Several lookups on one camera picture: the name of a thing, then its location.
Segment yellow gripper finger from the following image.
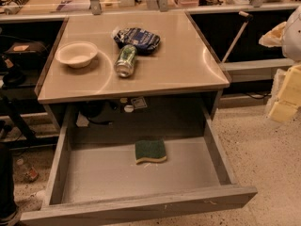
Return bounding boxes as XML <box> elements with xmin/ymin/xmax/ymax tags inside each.
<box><xmin>259</xmin><ymin>22</ymin><xmax>286</xmax><ymax>47</ymax></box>
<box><xmin>267</xmin><ymin>64</ymin><xmax>301</xmax><ymax>122</ymax></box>

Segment green yellow sponge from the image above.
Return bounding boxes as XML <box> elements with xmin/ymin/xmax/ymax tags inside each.
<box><xmin>135</xmin><ymin>139</ymin><xmax>167</xmax><ymax>164</ymax></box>

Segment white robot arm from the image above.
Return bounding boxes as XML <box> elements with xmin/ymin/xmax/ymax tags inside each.
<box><xmin>259</xmin><ymin>6</ymin><xmax>301</xmax><ymax>123</ymax></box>

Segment grey cabinet counter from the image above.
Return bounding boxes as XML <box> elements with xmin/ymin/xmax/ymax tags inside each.
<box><xmin>38</xmin><ymin>10</ymin><xmax>230</xmax><ymax>127</ymax></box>

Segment open grey wooden drawer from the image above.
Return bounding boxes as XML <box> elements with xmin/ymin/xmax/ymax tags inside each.
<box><xmin>22</xmin><ymin>105</ymin><xmax>257</xmax><ymax>226</ymax></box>

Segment blue chip bag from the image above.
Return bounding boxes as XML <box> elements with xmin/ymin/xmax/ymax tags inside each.
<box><xmin>112</xmin><ymin>27</ymin><xmax>161</xmax><ymax>56</ymax></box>

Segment green soda can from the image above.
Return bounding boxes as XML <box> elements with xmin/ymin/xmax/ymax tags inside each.
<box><xmin>114</xmin><ymin>45</ymin><xmax>137</xmax><ymax>78</ymax></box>

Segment white paper bowl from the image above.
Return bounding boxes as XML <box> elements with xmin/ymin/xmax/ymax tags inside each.
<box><xmin>55</xmin><ymin>41</ymin><xmax>98</xmax><ymax>69</ymax></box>

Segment black bag with label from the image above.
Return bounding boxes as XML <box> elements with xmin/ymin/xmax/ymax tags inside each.
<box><xmin>4</xmin><ymin>41</ymin><xmax>48</xmax><ymax>70</ymax></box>

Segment plastic bottle on floor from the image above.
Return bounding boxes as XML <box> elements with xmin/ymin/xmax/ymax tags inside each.
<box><xmin>17</xmin><ymin>158</ymin><xmax>39</xmax><ymax>183</ymax></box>

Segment bystander white shoe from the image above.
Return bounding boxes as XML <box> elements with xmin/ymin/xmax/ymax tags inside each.
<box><xmin>0</xmin><ymin>190</ymin><xmax>45</xmax><ymax>226</ymax></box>

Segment bystander dark trouser leg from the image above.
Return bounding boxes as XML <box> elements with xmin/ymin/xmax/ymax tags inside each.
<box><xmin>0</xmin><ymin>144</ymin><xmax>17</xmax><ymax>219</ymax></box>

